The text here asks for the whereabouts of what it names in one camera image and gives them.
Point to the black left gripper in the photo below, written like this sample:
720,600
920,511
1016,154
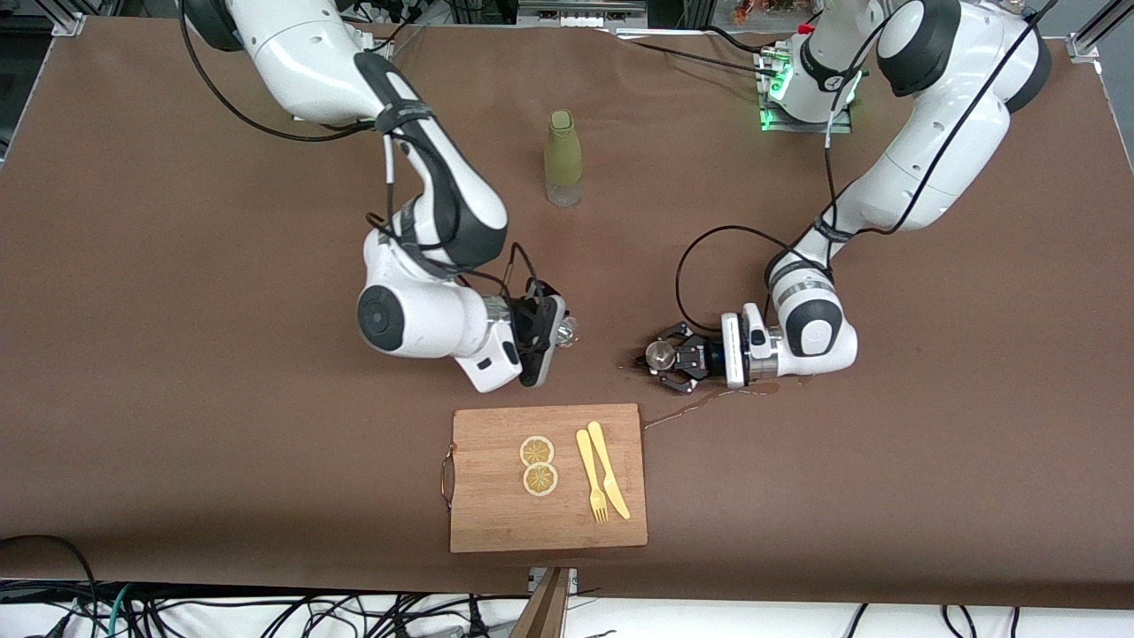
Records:
699,359

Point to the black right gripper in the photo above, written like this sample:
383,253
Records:
526,316

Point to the small clear glass shaker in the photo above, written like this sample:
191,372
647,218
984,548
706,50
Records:
568,333

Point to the steel measuring cup jigger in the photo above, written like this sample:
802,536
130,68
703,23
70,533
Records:
659,355

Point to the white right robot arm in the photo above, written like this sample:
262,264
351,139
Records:
425,319

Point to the long liquid spill puddle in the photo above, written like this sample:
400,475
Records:
691,406

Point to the lemon slice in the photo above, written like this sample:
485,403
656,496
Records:
537,451
540,479

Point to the yellow plastic knife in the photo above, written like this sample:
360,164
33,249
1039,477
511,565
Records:
602,452

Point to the yellow plastic fork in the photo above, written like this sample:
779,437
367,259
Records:
586,456

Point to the wooden cutting board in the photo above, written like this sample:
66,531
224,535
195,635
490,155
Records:
496,496

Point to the green sleeved glass bottle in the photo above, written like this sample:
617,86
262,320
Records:
563,151

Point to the brown table cover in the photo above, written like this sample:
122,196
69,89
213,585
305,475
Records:
266,443

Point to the grey metal device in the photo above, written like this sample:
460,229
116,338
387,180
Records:
580,11

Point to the small metal bracket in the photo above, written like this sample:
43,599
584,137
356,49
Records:
535,578

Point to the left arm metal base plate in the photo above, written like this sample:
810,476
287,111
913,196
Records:
802,128

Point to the wooden post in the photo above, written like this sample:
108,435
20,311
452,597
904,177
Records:
545,611

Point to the aluminium frame corner bracket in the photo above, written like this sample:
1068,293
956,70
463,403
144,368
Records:
1083,49
69,25

